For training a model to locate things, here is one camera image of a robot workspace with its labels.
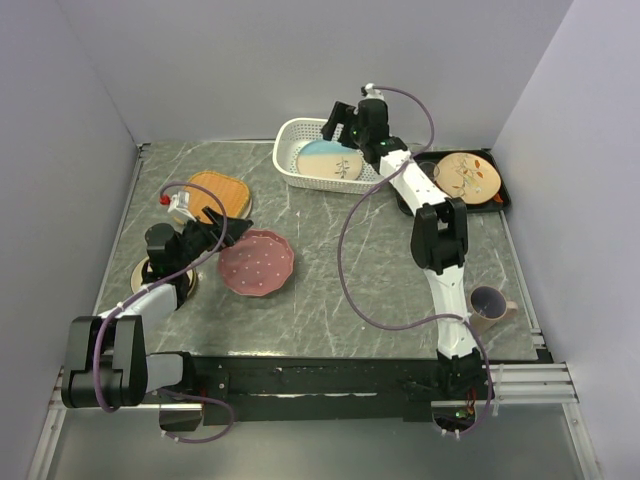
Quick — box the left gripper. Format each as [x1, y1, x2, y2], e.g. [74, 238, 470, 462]
[174, 206, 253, 270]

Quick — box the orange woven tray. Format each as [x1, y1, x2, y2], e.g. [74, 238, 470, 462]
[184, 171, 252, 221]

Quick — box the blue and cream plate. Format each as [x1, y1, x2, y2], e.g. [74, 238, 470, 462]
[296, 140, 364, 181]

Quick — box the pink polka dot plate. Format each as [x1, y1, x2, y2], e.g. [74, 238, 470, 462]
[217, 229, 295, 297]

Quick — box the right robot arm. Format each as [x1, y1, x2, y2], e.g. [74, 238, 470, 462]
[321, 95, 490, 398]

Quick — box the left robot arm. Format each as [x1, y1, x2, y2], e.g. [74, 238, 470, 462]
[61, 207, 253, 413]

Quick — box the white perforated plastic bin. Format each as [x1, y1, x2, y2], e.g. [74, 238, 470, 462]
[272, 118, 382, 195]

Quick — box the clear glass cup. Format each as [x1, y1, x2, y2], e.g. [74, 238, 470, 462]
[418, 161, 440, 183]

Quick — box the small beige saucer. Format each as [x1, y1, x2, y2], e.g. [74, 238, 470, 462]
[130, 257, 198, 298]

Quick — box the floral peach plate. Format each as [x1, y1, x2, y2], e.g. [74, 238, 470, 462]
[435, 152, 502, 205]

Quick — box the black serving tray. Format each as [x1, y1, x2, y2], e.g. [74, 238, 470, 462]
[415, 149, 511, 213]

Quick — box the pink purple mug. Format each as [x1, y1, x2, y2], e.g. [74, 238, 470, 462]
[469, 286, 518, 334]

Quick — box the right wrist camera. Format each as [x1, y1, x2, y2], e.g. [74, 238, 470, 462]
[361, 83, 385, 101]

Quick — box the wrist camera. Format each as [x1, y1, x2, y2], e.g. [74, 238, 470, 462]
[159, 190, 193, 221]
[361, 83, 385, 101]

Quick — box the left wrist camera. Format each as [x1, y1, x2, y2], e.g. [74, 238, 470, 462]
[159, 190, 193, 221]

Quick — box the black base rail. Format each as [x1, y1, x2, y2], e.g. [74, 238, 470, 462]
[149, 352, 554, 431]

